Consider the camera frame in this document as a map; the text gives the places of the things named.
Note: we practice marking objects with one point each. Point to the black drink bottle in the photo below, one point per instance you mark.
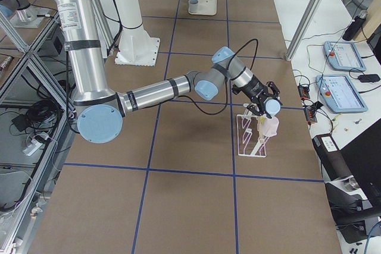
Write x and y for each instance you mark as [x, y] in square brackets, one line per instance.
[355, 26]

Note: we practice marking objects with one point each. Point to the teach pendant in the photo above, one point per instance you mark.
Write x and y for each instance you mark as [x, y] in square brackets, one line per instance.
[339, 94]
[343, 56]

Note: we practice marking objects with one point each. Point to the far teach pendant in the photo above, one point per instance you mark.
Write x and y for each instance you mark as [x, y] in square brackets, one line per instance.
[343, 56]

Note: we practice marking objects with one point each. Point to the cream serving tray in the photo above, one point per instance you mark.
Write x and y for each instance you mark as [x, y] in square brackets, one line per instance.
[207, 7]

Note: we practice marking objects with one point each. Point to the white wire cup rack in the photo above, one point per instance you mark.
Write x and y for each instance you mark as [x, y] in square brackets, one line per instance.
[250, 139]

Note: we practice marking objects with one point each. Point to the near teach pendant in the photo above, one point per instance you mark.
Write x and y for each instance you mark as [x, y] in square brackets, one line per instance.
[339, 94]

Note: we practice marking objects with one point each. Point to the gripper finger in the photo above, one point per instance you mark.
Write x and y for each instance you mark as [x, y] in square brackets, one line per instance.
[275, 90]
[258, 108]

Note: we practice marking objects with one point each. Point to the black desktop box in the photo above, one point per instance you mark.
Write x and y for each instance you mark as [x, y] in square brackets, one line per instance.
[330, 156]

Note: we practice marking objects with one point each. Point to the grey plastic cup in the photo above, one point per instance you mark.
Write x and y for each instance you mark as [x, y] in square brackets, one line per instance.
[193, 6]

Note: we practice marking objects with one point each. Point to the black monitor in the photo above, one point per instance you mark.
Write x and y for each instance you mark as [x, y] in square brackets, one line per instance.
[362, 156]

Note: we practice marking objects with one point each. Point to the black power adapter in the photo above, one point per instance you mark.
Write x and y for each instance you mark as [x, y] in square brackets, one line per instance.
[369, 78]

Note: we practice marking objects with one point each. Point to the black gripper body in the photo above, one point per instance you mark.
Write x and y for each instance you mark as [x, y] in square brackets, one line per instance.
[253, 88]

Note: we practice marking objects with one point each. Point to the aluminium frame post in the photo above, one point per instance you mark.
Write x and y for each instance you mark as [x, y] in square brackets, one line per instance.
[302, 28]

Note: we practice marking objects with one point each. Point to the pink plastic cup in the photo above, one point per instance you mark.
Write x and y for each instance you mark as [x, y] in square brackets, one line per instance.
[270, 126]

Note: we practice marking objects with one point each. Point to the light blue plastic cup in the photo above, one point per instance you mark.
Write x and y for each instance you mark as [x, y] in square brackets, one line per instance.
[272, 107]

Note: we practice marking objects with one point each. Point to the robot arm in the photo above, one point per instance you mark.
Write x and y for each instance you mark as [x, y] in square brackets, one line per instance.
[21, 13]
[100, 109]

